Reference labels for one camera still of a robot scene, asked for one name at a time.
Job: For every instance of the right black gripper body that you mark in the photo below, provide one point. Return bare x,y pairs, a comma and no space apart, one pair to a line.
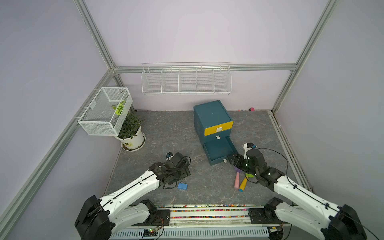
242,164

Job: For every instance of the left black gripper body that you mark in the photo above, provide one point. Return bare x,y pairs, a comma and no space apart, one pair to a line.
178,174

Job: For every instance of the blue binder clip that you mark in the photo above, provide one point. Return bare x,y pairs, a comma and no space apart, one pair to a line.
182,186

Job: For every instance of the teal bottom drawer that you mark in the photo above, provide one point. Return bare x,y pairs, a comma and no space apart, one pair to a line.
219,150

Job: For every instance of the teal drawer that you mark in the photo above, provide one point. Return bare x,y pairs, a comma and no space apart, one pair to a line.
219,150
215,136

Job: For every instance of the yellow top drawer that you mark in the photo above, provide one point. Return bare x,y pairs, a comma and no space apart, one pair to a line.
218,128

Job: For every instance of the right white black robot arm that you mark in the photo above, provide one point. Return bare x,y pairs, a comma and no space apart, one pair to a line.
316,216

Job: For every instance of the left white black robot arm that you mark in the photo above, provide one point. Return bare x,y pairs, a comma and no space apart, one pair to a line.
99,218

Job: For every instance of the teal drawer cabinet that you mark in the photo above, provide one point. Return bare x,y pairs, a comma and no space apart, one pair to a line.
208,115

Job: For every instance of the purple toy shovel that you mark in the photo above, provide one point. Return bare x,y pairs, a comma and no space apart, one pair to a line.
237,179

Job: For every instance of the green toy shovel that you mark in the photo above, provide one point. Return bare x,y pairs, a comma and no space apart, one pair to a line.
245,181

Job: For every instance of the potted green plant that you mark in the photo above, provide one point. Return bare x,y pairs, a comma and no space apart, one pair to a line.
131,136

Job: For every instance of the green leaf toy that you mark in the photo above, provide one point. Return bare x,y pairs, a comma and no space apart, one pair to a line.
119,108

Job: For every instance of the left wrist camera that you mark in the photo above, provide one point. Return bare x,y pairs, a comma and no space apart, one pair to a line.
169,156

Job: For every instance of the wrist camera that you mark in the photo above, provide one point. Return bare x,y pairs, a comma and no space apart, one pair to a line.
169,156
247,147

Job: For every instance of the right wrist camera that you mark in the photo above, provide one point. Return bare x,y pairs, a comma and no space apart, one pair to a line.
247,147

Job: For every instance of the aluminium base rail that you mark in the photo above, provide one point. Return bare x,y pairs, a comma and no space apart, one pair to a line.
227,222

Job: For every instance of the white wire basket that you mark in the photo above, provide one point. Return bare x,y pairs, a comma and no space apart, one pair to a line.
99,118

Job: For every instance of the white wire wall shelf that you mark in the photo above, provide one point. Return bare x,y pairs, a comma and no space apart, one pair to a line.
187,80

